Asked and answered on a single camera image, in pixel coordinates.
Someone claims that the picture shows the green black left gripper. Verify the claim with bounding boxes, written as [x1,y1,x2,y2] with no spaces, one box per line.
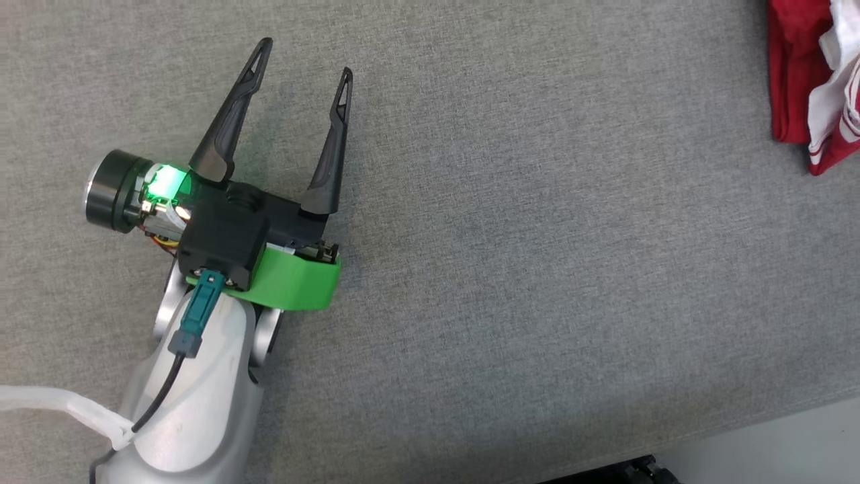
[83,37,355,312]

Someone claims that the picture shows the red white number 23 jersey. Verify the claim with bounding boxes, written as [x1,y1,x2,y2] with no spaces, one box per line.
[768,0,860,177]

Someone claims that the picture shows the teal left camera cable connector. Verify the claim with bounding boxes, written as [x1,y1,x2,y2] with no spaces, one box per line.
[168,270,226,358]

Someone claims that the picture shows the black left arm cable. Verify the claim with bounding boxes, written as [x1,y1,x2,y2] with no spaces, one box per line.
[89,355,186,484]

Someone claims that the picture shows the white strap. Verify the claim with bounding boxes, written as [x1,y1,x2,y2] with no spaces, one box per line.
[0,385,135,450]

